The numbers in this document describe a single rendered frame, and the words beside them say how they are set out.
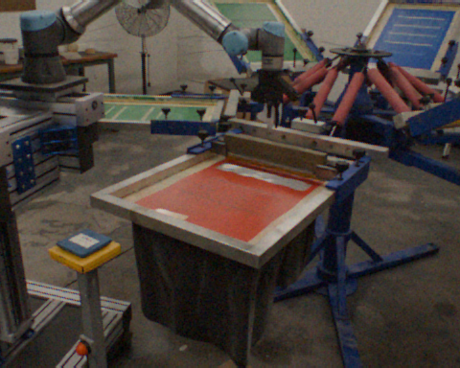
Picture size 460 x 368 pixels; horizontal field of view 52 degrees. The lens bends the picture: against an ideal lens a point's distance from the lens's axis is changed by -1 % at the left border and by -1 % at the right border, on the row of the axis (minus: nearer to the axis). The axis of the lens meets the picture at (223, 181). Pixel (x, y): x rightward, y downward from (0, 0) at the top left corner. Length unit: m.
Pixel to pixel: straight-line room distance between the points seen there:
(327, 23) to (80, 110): 4.66
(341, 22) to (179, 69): 2.55
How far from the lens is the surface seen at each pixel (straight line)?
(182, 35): 7.17
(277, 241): 1.21
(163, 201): 1.48
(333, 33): 6.01
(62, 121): 1.73
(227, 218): 1.37
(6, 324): 1.97
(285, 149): 1.69
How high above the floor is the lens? 1.57
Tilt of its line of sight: 22 degrees down
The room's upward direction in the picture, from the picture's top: 2 degrees clockwise
